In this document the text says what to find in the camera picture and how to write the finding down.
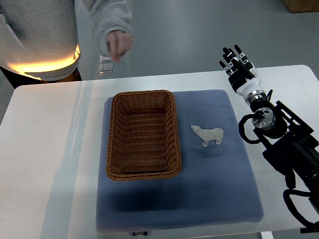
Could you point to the person's bare hand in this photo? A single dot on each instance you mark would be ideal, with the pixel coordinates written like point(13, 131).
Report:
point(119, 43)

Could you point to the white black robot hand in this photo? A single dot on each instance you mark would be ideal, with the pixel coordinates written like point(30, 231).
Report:
point(242, 75)

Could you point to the white bear figurine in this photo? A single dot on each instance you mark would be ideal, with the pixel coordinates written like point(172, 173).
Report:
point(208, 135)

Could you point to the grey fleece sleeve forearm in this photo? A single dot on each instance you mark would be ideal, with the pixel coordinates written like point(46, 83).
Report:
point(107, 16)

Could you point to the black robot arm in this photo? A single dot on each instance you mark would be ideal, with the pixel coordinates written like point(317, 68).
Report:
point(290, 149)

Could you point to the brown wicker basket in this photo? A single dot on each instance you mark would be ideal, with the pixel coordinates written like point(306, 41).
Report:
point(143, 140)

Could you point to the metal floor socket plate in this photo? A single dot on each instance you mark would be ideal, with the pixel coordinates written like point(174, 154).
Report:
point(105, 59)

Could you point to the person's grey sweater torso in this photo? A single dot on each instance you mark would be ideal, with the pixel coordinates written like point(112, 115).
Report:
point(38, 38)

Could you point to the brown cardboard box corner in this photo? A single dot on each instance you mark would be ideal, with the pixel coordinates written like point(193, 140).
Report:
point(301, 6)

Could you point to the blue fabric mat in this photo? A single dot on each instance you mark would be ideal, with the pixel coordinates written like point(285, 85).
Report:
point(215, 186)

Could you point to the black table control panel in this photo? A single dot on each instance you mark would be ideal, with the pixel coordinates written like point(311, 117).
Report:
point(308, 230)

